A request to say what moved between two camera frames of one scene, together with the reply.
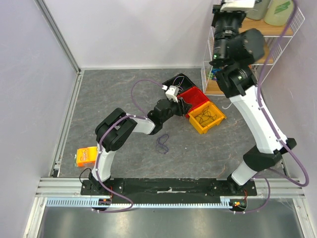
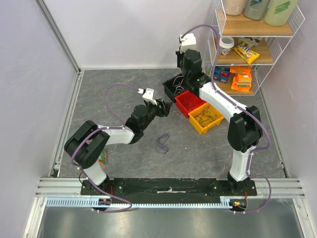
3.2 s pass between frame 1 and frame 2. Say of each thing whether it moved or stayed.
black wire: stayed
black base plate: stayed
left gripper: moved
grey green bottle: stayed
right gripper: moved
